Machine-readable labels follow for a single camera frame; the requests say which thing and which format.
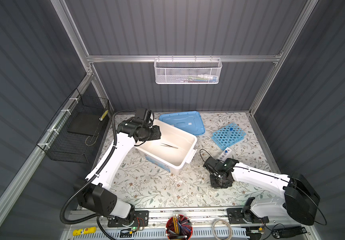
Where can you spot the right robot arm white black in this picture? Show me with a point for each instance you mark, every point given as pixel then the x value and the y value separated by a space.
pixel 294 196

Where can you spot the blue test tube rack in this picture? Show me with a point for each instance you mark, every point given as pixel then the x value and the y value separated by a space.
pixel 223 138

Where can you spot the black device on shelf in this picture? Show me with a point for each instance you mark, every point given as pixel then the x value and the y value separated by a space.
pixel 288 232

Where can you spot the blue plastic bin lid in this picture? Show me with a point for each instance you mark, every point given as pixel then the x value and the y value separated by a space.
pixel 190 122

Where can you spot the white wire wall basket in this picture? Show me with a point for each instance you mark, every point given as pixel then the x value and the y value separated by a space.
pixel 187 71

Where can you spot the yellow marker in basket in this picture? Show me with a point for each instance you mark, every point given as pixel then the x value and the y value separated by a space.
pixel 104 115

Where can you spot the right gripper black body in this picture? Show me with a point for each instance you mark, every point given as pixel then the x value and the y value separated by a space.
pixel 215 182

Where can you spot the clear petri dish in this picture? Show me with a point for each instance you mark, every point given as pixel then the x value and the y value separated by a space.
pixel 180 189

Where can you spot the red pencil cup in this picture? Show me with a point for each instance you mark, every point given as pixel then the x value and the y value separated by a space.
pixel 179 227

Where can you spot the white test tube rack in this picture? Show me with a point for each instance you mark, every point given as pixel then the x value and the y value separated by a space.
pixel 222 157

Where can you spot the black wire side basket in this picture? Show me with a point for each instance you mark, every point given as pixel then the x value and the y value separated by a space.
pixel 76 133

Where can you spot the yellow marker bottle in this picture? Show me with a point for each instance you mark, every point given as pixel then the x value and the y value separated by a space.
pixel 84 231

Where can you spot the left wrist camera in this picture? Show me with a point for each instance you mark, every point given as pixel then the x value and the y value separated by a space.
pixel 143 115

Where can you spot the white plastic storage bin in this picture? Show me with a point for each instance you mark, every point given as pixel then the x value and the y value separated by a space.
pixel 172 151

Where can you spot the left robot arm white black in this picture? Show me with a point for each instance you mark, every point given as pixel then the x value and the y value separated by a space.
pixel 96 196

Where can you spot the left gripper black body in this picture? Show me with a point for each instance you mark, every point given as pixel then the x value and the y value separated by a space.
pixel 151 133

